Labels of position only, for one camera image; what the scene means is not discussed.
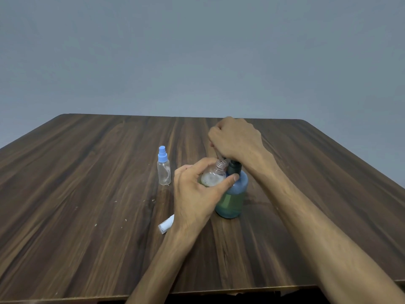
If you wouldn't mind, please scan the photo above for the person's left hand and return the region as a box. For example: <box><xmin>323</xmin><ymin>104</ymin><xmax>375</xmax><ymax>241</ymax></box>
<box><xmin>172</xmin><ymin>157</ymin><xmax>240</xmax><ymax>233</ymax></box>

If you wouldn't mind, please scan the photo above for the person's right hand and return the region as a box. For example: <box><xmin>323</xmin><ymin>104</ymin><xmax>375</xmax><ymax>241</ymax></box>
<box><xmin>208</xmin><ymin>116</ymin><xmax>279</xmax><ymax>170</ymax></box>

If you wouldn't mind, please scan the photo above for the clear small bottle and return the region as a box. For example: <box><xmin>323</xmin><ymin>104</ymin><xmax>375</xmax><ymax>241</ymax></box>
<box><xmin>198</xmin><ymin>158</ymin><xmax>228</xmax><ymax>188</ymax></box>

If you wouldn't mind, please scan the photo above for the white spray cap with tube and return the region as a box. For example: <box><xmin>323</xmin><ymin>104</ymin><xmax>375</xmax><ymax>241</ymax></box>
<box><xmin>158</xmin><ymin>214</ymin><xmax>175</xmax><ymax>235</ymax></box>

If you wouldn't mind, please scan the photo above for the blue green pump bottle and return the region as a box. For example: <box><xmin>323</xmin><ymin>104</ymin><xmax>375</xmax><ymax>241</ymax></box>
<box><xmin>215</xmin><ymin>160</ymin><xmax>249</xmax><ymax>219</ymax></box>

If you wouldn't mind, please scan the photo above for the blue-capped small spray bottle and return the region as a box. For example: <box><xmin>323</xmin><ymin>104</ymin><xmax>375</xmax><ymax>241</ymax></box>
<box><xmin>157</xmin><ymin>146</ymin><xmax>172</xmax><ymax>186</ymax></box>

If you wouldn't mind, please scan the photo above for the person's right forearm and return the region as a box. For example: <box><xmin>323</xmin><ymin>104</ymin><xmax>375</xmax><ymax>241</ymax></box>
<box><xmin>250</xmin><ymin>155</ymin><xmax>405</xmax><ymax>304</ymax></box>

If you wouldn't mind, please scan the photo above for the person's left forearm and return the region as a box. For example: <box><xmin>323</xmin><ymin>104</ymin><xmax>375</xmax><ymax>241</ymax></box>
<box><xmin>125</xmin><ymin>221</ymin><xmax>203</xmax><ymax>304</ymax></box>

